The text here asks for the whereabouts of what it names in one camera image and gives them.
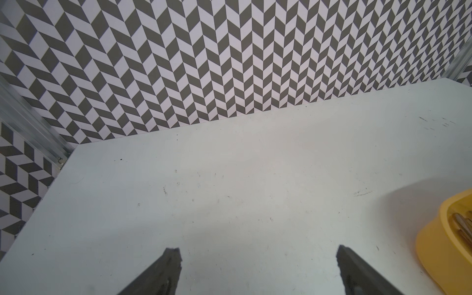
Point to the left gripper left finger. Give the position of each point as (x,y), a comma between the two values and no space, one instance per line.
(160,278)

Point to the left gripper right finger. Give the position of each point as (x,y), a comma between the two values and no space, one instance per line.
(359,278)

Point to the yellow plastic storage box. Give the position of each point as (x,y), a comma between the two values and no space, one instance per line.
(443,251)

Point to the bronze spoon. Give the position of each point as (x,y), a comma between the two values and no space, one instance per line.
(464,228)

